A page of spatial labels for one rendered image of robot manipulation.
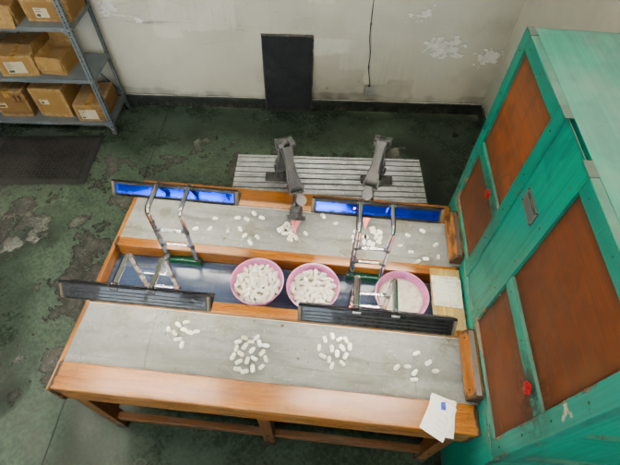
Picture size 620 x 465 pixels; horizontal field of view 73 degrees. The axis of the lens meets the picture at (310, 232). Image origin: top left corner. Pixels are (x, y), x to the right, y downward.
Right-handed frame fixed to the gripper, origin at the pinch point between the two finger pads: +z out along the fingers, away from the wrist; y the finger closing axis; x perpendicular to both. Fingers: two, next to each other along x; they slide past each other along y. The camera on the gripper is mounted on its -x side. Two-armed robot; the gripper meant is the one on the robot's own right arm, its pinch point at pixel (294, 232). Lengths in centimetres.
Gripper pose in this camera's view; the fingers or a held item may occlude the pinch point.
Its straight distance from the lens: 228.7
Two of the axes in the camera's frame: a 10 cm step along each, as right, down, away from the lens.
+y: 9.9, 0.9, -0.6
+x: 0.6, -0.6, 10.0
